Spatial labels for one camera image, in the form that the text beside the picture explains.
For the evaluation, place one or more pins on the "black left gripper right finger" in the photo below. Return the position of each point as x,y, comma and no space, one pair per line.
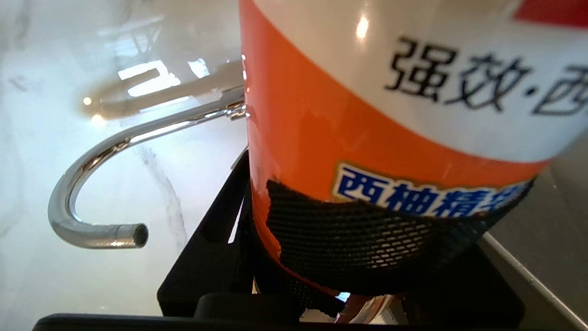
482,294

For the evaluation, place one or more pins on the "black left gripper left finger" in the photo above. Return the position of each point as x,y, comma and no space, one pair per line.
202,271

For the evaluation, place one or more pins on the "orange dish soap bottle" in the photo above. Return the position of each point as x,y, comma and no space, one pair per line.
321,115

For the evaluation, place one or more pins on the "chrome gooseneck faucet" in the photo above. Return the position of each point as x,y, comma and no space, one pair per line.
78,170

